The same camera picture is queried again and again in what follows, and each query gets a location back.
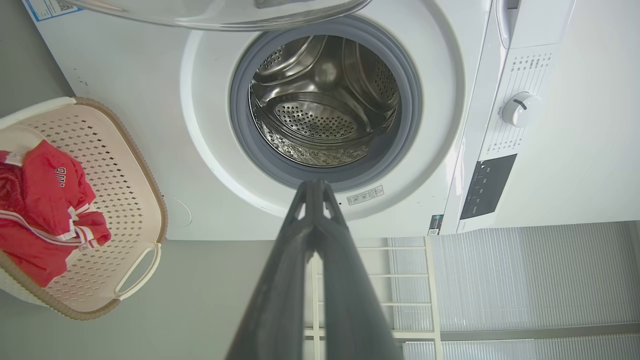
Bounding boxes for round white filter cover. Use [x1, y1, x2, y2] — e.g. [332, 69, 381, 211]
[162, 194, 193, 229]

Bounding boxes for blue energy label sticker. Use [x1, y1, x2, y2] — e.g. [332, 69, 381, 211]
[22, 0, 84, 22]

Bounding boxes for white window blinds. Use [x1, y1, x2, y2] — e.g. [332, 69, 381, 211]
[387, 221, 640, 360]

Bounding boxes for round black glass washer door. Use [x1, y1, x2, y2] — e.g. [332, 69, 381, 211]
[65, 0, 373, 32]

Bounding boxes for white program dial knob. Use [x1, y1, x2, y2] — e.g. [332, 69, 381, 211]
[501, 91, 542, 128]

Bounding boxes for cream perforated laundry basket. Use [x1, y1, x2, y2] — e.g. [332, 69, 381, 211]
[0, 96, 168, 321]

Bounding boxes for white frame rack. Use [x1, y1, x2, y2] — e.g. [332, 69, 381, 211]
[304, 236, 443, 360]

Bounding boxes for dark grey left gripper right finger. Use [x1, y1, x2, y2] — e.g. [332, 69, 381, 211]
[314, 180, 404, 360]

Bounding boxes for white front-load washing machine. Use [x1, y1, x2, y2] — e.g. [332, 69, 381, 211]
[22, 0, 576, 241]

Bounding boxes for white detergent drawer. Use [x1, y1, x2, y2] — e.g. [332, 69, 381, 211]
[495, 0, 576, 50]

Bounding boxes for perforated steel washer drum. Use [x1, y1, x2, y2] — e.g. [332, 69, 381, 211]
[248, 34, 401, 168]

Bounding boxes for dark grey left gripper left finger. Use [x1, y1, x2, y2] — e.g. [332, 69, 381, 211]
[225, 180, 315, 360]

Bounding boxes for white warning sticker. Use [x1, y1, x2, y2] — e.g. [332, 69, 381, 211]
[346, 185, 385, 206]

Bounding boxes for red garment with white stripes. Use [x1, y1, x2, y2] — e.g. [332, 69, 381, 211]
[0, 140, 112, 288]

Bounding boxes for black control display panel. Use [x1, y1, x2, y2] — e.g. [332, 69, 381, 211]
[460, 153, 518, 221]

